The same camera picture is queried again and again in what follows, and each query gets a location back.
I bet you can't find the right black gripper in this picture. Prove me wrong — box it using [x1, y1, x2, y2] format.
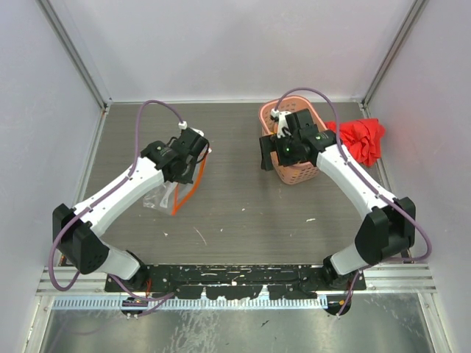
[260, 131, 308, 171]

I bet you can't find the pink plastic basket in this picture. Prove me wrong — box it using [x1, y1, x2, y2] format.
[258, 95, 327, 185]

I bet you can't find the clear orange zip top bag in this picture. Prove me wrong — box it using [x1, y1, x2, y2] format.
[143, 146, 212, 215]

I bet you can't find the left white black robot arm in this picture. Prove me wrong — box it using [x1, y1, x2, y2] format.
[53, 128, 209, 291]

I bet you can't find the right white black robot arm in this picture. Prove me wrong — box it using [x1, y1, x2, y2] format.
[259, 109, 416, 290]

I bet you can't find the red crumpled cloth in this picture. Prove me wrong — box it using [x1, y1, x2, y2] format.
[339, 118, 386, 168]

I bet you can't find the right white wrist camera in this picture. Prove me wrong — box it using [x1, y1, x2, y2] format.
[270, 108, 291, 138]

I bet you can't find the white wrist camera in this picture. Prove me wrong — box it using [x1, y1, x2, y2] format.
[270, 108, 291, 138]
[178, 121, 205, 137]

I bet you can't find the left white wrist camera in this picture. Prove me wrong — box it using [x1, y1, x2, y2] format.
[178, 121, 205, 137]

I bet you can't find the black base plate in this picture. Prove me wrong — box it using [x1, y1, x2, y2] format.
[122, 264, 366, 300]

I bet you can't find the grey slotted cable duct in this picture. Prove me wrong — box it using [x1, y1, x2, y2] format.
[52, 295, 328, 311]

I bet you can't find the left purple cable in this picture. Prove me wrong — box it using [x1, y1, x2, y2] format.
[49, 99, 188, 292]

